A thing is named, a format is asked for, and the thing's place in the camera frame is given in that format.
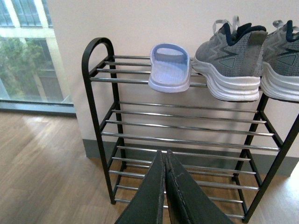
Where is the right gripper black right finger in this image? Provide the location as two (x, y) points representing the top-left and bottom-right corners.
(165, 150), (232, 224)

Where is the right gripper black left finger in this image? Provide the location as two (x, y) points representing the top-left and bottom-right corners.
(115, 151), (165, 224)

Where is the light blue slide slipper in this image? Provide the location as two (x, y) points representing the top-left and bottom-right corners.
(148, 43), (192, 93)

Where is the grey knit sneaker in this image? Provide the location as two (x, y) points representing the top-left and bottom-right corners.
(260, 20), (299, 102)
(192, 16), (268, 102)

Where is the black metal shoe rack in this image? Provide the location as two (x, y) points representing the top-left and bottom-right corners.
(81, 37), (299, 223)

